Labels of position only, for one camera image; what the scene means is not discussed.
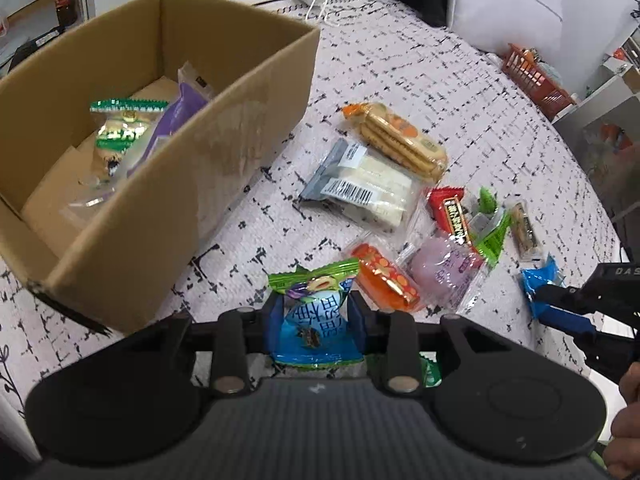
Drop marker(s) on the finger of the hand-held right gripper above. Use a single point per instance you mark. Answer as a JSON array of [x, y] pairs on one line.
[[567, 294], [565, 321]]

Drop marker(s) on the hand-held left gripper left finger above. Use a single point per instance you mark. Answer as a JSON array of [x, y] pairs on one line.
[[274, 331]]

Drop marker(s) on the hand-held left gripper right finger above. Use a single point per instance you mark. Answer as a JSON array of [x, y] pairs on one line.
[[357, 331]]

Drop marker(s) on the plain blue snack packet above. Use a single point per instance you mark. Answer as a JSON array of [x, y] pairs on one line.
[[542, 280]]

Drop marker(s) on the blue and green snack packet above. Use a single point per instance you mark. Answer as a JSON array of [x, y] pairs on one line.
[[315, 320]]

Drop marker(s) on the orange snack packet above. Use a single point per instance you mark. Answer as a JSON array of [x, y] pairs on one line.
[[387, 275]]

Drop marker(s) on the bright green snack packet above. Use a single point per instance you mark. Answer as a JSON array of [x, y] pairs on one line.
[[489, 232]]

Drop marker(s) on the grey and white cake packet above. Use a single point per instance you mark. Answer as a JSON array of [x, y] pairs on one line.
[[362, 186]]

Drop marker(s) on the brown cardboard box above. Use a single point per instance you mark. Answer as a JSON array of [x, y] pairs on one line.
[[225, 125]]

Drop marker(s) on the person's right hand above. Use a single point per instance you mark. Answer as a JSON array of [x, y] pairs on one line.
[[627, 425]]

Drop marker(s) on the small brown bar packet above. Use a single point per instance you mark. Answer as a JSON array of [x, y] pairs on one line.
[[523, 230]]

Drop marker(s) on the clear pink snack packet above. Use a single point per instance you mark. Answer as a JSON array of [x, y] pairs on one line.
[[442, 266]]

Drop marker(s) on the red snack bar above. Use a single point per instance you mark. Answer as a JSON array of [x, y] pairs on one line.
[[452, 214]]

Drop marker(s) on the orange cracker packet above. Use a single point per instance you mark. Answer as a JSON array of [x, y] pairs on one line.
[[397, 141]]

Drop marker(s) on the orange plastic basket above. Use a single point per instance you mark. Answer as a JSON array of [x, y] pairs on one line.
[[537, 79]]

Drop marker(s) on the purple and white snack packet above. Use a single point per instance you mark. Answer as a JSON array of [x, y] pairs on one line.
[[172, 115]]

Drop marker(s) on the green and white snack packet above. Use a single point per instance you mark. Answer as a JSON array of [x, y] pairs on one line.
[[120, 130]]

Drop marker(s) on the patterned white bed blanket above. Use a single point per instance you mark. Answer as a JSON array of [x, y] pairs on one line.
[[410, 60]]

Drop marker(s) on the white quilted bag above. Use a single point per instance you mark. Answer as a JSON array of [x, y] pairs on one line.
[[510, 7]]

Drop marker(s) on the brown oil bottle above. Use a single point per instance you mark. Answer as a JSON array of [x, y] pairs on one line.
[[65, 2]]

